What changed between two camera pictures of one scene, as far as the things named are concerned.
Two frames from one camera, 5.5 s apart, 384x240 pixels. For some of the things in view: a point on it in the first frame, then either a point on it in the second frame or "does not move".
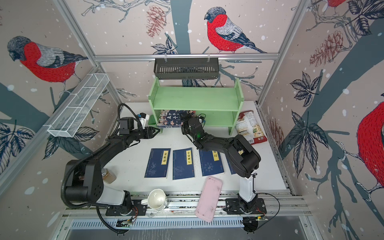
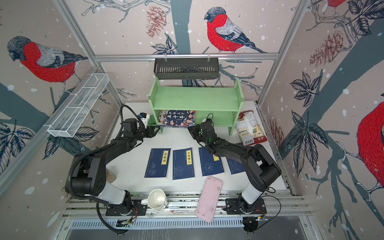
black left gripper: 149,132 does not move
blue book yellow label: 211,162 does not move
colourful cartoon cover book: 174,118 does not move
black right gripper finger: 185,115 -> 194,132
